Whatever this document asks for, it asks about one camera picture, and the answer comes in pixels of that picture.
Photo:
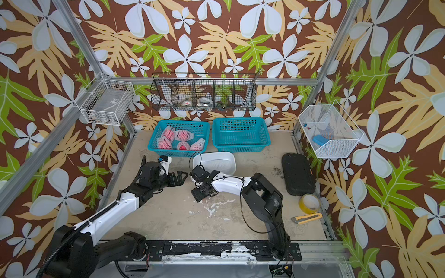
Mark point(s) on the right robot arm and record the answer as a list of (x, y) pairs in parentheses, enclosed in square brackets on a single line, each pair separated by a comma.
[(262, 198)]

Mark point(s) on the white wire basket right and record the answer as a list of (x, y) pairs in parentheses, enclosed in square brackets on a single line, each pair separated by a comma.
[(334, 123)]

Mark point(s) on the blue object in basket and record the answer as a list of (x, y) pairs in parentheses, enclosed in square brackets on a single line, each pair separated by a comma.
[(320, 140)]

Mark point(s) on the yellow utility knife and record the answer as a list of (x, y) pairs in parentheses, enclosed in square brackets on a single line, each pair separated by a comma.
[(306, 218)]

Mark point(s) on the tape roll in wire basket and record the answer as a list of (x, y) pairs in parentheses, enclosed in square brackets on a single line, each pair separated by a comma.
[(187, 103)]

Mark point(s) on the white wire basket left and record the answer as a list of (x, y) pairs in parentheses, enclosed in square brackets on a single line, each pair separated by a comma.
[(105, 100)]

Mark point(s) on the right teal plastic basket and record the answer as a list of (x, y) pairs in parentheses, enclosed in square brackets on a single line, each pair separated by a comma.
[(240, 134)]

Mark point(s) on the silver object in wire basket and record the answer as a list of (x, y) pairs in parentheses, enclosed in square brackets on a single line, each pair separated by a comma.
[(205, 102)]

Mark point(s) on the white wire basket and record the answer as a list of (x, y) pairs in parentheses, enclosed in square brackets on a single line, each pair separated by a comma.
[(105, 100), (334, 123)]

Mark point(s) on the left teal plastic basket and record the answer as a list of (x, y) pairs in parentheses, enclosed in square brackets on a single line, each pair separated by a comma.
[(199, 129)]

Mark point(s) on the black wire wall basket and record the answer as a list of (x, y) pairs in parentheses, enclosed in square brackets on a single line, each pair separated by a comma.
[(228, 91)]

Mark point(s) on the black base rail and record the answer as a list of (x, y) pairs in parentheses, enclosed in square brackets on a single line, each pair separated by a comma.
[(256, 250)]

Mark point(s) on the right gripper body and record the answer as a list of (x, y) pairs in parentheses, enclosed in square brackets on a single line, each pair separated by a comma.
[(199, 192)]

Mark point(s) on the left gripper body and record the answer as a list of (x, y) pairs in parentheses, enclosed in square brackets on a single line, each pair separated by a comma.
[(169, 180)]

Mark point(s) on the black case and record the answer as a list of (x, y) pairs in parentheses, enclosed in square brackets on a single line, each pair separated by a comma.
[(297, 174)]

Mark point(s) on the white plastic tub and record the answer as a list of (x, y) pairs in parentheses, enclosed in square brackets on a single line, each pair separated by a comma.
[(220, 161)]

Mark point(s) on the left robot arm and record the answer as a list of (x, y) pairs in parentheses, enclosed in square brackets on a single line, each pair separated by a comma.
[(78, 251)]

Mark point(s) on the teal plastic basket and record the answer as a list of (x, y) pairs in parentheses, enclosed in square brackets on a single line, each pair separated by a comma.
[(199, 129), (240, 134)]

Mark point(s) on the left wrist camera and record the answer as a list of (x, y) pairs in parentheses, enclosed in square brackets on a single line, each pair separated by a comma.
[(164, 162)]

